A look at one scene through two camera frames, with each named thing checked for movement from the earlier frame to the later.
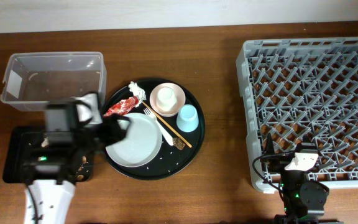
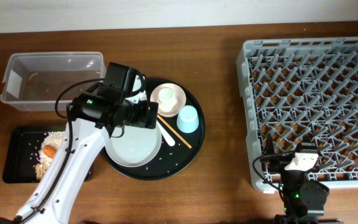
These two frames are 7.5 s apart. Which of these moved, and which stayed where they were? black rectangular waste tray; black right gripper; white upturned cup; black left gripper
Moved: black left gripper
Stayed: white upturned cup; black rectangular waste tray; black right gripper
